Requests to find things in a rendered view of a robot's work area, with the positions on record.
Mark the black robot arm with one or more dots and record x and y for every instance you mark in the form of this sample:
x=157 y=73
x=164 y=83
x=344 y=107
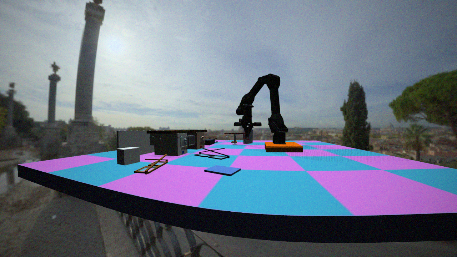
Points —
x=275 y=122

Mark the blue flat slab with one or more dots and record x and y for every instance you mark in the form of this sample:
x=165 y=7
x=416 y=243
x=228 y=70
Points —
x=222 y=170

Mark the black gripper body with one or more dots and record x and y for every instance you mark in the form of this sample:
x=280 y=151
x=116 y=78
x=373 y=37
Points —
x=247 y=118

